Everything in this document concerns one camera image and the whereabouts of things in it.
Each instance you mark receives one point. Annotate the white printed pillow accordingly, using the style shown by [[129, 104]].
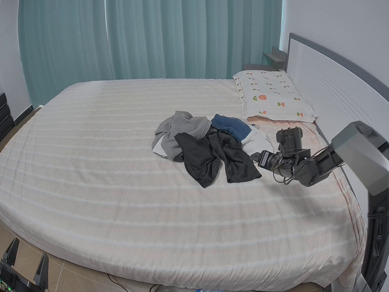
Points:
[[273, 96]]

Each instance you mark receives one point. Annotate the bed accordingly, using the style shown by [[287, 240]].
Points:
[[121, 163]]

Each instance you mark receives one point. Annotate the pile of clothes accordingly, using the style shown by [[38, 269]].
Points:
[[200, 151]]

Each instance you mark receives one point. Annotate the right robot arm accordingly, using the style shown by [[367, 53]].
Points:
[[358, 151]]

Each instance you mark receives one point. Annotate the black chest of drawers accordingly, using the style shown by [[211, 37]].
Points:
[[6, 117]]

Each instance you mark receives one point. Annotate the blue-green curtain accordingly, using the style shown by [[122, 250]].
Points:
[[67, 35], [194, 26]]

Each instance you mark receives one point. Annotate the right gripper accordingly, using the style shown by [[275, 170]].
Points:
[[269, 160]]

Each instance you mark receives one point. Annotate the grey bedside table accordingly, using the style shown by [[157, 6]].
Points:
[[275, 56]]

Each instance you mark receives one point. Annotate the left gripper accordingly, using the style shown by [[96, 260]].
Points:
[[15, 278]]

